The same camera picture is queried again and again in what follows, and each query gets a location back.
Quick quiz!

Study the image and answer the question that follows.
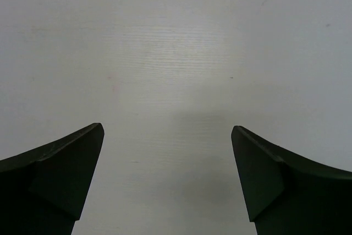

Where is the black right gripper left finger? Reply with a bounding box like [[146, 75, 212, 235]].
[[1, 123, 104, 235]]

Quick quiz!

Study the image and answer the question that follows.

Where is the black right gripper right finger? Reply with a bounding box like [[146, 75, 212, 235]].
[[231, 125, 351, 235]]

